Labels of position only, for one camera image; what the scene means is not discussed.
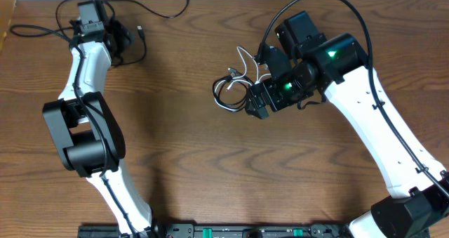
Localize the white usb cable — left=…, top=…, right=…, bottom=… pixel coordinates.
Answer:
left=213, top=46, right=273, bottom=112

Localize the long black usb cable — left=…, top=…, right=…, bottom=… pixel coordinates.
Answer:
left=55, top=0, right=191, bottom=67

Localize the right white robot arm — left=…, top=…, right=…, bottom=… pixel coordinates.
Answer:
left=245, top=11, right=448, bottom=237

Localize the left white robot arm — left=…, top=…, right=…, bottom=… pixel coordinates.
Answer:
left=43, top=0, right=158, bottom=237

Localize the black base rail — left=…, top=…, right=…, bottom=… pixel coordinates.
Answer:
left=76, top=222, right=431, bottom=238

